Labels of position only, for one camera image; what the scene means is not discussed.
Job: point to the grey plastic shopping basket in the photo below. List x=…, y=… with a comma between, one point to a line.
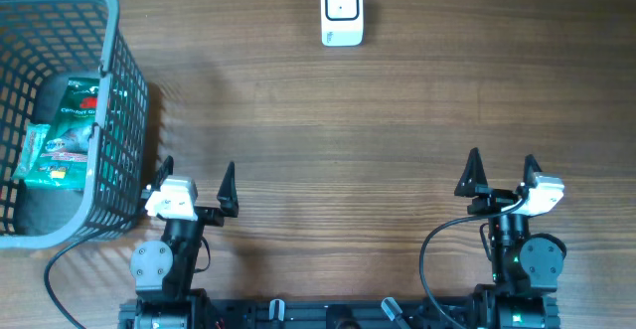
x=44, y=43

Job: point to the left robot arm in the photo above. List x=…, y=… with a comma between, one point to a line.
x=163, y=270

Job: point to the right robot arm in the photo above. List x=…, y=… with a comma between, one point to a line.
x=525, y=266

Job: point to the green 3M gloves package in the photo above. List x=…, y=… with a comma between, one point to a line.
x=61, y=163

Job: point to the light green wipes packet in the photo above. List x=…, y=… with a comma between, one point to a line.
x=34, y=139

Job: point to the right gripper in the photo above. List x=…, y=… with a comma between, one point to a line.
x=492, y=199

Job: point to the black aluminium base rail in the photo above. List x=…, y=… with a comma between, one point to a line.
x=391, y=313

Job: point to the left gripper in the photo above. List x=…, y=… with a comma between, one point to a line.
x=228, y=206

